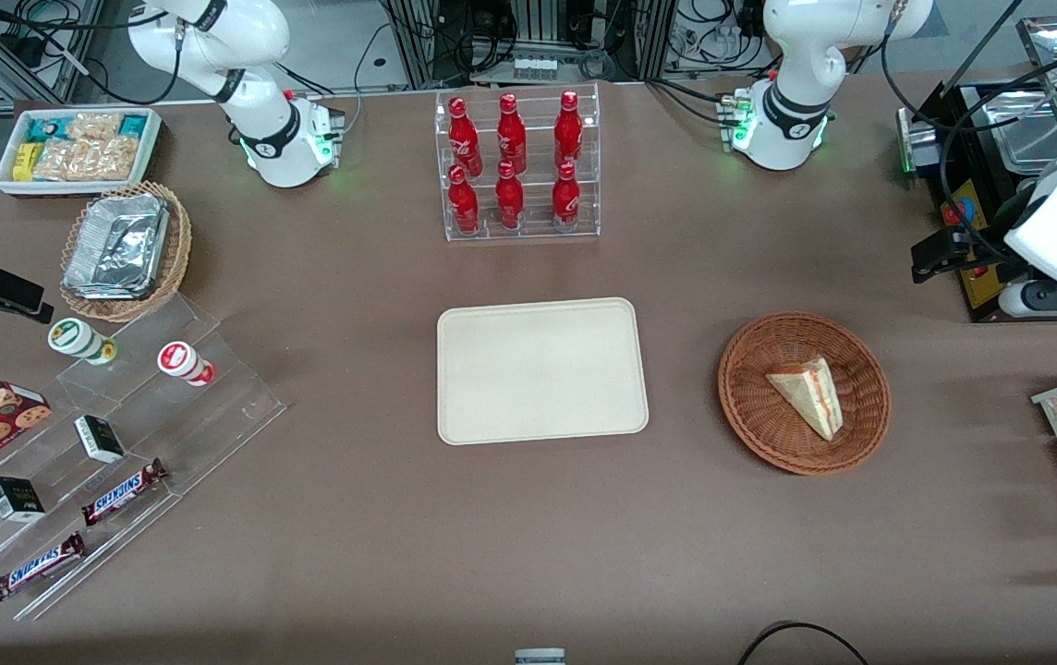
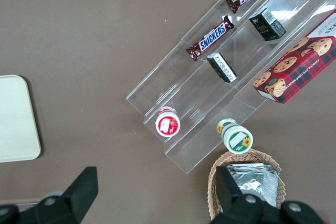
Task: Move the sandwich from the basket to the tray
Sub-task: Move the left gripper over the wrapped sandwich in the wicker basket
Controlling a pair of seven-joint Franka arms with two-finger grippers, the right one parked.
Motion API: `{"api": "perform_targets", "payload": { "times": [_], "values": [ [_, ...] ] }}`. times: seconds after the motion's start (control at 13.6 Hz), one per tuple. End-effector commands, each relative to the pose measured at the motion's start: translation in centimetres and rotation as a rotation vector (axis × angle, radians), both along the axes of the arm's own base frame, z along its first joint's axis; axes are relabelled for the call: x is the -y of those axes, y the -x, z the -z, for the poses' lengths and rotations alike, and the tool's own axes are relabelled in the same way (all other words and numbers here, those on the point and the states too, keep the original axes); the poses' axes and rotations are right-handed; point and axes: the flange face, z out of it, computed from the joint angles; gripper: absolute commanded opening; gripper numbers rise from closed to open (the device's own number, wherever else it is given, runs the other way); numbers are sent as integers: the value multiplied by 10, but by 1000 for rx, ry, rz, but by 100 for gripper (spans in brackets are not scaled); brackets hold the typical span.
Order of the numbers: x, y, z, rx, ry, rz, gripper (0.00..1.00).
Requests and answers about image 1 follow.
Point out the red cola bottle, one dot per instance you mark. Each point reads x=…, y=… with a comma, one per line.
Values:
x=568, y=129
x=463, y=203
x=509, y=199
x=512, y=134
x=463, y=137
x=565, y=199

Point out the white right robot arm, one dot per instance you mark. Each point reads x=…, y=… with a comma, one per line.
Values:
x=251, y=65

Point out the yellow snack packet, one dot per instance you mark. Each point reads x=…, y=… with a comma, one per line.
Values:
x=27, y=162

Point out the shiny metal tray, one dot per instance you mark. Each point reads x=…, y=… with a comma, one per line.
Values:
x=1027, y=134

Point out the small grey block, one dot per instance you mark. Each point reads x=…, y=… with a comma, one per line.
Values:
x=540, y=657

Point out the cream plastic serving tray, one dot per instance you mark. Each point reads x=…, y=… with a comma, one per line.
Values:
x=542, y=371

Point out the Snickers chocolate bar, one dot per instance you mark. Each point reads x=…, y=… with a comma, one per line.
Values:
x=37, y=566
x=122, y=493

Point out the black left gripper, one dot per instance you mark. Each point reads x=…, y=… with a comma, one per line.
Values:
x=973, y=252

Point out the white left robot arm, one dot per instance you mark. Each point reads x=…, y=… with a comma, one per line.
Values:
x=792, y=83

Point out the teal snack packet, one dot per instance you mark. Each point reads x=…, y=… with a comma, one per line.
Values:
x=133, y=126
x=46, y=128

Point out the round brown wicker basket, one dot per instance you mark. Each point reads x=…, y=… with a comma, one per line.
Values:
x=750, y=406

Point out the light wicker basket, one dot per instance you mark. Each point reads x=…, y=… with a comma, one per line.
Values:
x=179, y=249

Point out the aluminium frame rack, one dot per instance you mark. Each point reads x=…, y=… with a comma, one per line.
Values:
x=538, y=32

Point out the red lid cup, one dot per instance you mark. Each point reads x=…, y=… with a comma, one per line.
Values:
x=182, y=361

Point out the aluminium foil container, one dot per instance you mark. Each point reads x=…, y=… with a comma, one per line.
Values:
x=117, y=245

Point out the small black carton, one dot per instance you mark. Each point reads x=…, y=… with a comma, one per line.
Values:
x=99, y=439
x=16, y=499

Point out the green lid cup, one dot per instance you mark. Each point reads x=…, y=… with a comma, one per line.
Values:
x=76, y=339

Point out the triangle sandwich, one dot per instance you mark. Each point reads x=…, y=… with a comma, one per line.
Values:
x=810, y=395

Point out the white rectangular snack bin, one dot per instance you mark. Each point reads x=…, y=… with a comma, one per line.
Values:
x=151, y=148

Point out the clear acrylic bottle rack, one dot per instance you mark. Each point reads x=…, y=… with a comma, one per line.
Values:
x=536, y=226

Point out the clear bag of crackers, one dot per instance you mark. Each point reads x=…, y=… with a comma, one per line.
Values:
x=113, y=159
x=94, y=126
x=62, y=161

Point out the clear acrylic stepped shelf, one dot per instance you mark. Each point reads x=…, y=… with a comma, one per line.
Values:
x=205, y=420

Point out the black box appliance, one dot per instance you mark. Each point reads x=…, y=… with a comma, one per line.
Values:
x=972, y=185

